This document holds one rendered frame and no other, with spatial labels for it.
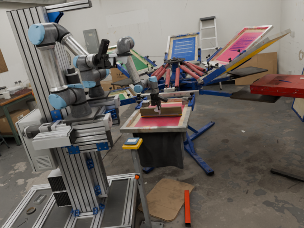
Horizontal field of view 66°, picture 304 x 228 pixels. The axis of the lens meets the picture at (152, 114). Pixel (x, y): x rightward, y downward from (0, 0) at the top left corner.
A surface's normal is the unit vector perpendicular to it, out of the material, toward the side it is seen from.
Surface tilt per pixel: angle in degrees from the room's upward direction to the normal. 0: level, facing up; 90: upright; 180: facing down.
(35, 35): 82
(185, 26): 90
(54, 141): 90
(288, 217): 0
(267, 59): 82
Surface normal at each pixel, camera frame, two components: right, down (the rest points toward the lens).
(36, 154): 0.00, 0.36
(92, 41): -0.25, 0.38
